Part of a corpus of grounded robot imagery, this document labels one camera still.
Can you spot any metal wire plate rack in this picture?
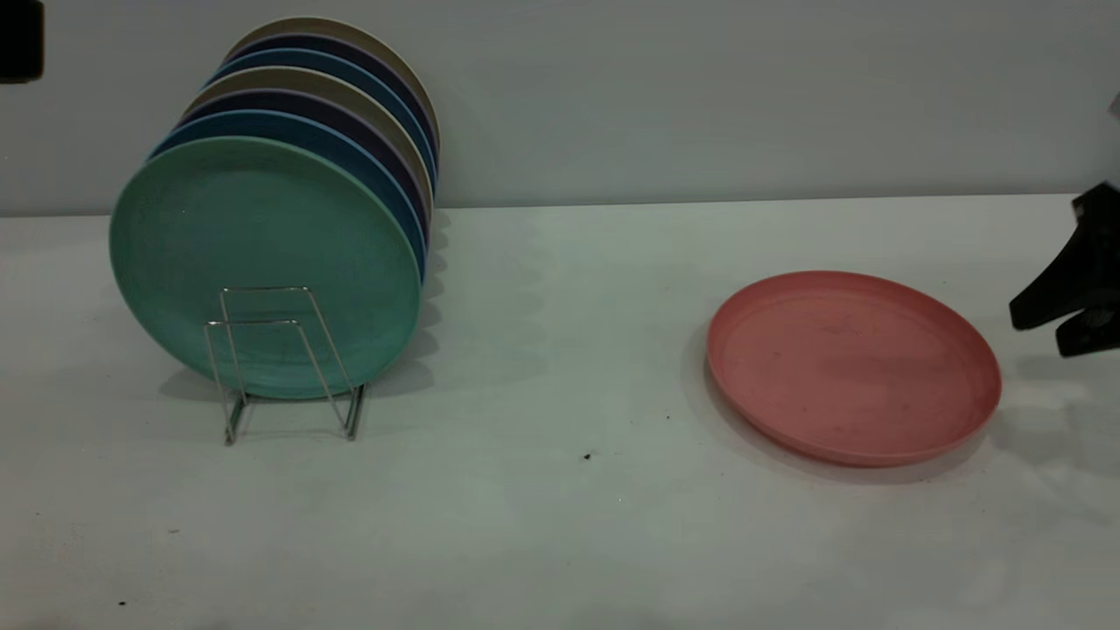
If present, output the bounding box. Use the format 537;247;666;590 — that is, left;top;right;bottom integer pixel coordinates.
204;286;367;447

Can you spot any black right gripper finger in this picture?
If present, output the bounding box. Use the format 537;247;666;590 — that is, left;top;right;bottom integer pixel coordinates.
1009;181;1120;333
1056;301;1120;359

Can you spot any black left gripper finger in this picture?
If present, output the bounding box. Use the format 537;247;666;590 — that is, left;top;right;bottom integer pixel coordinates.
0;0;46;85

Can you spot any dark purple round plate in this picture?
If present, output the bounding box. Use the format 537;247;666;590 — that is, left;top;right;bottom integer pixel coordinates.
182;89;431;246
223;33;440;160

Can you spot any beige round plate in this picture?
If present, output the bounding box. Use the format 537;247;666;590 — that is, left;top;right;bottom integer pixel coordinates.
226;17;441;158
181;67;436;220

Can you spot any pink round plate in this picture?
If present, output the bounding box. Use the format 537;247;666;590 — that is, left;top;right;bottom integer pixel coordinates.
706;270;1004;468

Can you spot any green round plate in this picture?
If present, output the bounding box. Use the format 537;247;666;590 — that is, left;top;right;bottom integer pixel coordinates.
109;136;424;402

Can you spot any blue round plate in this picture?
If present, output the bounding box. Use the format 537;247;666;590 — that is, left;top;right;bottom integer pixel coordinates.
149;109;429;283
207;48;438;189

